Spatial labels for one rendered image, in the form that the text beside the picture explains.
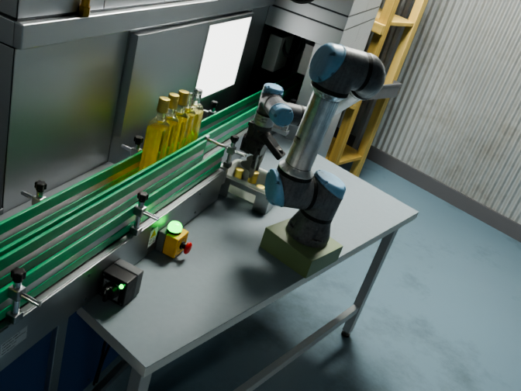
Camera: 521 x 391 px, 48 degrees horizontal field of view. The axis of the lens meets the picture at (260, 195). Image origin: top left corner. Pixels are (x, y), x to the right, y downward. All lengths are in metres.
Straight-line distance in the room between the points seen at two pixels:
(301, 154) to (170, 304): 0.59
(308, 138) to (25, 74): 0.80
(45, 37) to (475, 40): 3.73
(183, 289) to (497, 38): 3.53
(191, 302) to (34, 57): 0.76
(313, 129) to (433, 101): 3.21
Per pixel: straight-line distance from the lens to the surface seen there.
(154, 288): 1.71
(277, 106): 2.02
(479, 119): 4.81
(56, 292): 1.45
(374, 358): 2.98
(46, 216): 1.64
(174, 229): 1.79
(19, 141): 1.62
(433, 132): 4.95
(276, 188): 1.81
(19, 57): 1.52
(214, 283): 1.78
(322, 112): 1.74
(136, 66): 1.89
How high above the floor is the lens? 1.81
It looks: 27 degrees down
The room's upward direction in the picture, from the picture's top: 17 degrees clockwise
